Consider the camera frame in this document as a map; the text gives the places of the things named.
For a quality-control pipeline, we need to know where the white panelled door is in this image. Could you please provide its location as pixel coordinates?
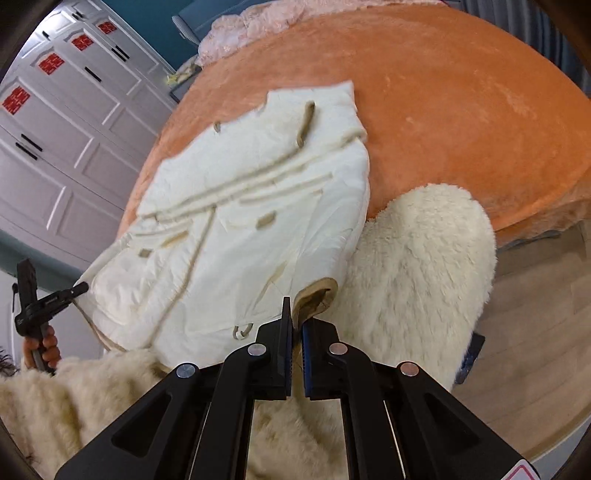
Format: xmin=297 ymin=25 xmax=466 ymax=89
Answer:
xmin=0 ymin=270 xmax=88 ymax=356

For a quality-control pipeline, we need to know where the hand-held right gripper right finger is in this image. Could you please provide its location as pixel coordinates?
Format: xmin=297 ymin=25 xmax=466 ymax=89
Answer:
xmin=300 ymin=318 xmax=541 ymax=480

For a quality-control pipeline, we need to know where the cream cloth bundle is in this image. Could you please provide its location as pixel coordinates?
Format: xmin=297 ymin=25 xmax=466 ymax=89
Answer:
xmin=175 ymin=60 xmax=204 ymax=86

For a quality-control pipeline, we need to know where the person's left hand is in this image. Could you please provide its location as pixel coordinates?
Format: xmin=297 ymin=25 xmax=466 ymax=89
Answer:
xmin=22 ymin=323 xmax=60 ymax=372

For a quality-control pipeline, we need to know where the grey curtain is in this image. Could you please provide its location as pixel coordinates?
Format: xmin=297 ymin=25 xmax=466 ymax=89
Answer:
xmin=531 ymin=0 xmax=591 ymax=97

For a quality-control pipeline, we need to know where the dark blue object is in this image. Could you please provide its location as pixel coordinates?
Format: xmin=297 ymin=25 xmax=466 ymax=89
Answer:
xmin=455 ymin=332 xmax=486 ymax=385

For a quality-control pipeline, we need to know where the orange plush bed blanket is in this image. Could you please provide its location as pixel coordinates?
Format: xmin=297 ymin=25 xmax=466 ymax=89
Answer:
xmin=113 ymin=4 xmax=591 ymax=250

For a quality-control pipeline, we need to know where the pink floral quilt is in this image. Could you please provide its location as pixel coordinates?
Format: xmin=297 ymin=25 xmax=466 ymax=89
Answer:
xmin=194 ymin=0 xmax=444 ymax=68

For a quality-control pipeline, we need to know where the cream fleece coat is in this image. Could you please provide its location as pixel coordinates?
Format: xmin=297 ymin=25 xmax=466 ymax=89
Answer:
xmin=249 ymin=182 xmax=498 ymax=480

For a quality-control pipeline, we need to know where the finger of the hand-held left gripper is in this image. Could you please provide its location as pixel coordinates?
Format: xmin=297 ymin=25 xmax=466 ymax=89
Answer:
xmin=25 ymin=281 xmax=90 ymax=320

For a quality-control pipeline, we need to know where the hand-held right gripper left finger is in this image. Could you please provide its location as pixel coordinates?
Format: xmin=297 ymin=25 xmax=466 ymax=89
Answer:
xmin=54 ymin=296 xmax=294 ymax=480

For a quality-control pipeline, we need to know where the blue upholstered headboard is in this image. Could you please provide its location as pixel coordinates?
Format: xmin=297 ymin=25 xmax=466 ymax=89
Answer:
xmin=172 ymin=11 xmax=218 ymax=44

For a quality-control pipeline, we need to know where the white panelled wardrobe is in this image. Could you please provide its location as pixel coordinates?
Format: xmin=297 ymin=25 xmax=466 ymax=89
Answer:
xmin=0 ymin=0 xmax=178 ymax=243

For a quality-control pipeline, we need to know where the white quilted jacket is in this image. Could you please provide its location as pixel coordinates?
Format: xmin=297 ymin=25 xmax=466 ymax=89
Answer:
xmin=74 ymin=79 xmax=372 ymax=370

